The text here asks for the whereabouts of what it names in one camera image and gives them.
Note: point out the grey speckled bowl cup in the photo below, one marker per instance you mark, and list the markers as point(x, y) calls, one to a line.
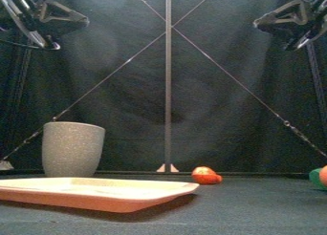
point(73, 149)

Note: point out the pink plastic tray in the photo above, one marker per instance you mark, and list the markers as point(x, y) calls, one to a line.
point(98, 191)

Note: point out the vertical metal frame pole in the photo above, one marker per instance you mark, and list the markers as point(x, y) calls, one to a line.
point(169, 86)

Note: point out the red toy drumstick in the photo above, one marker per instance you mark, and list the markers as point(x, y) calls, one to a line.
point(206, 176)

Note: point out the metal pole foot bracket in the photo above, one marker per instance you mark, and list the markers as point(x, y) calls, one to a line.
point(167, 168)

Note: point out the orange toy carrot green top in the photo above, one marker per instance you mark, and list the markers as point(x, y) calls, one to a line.
point(321, 178)

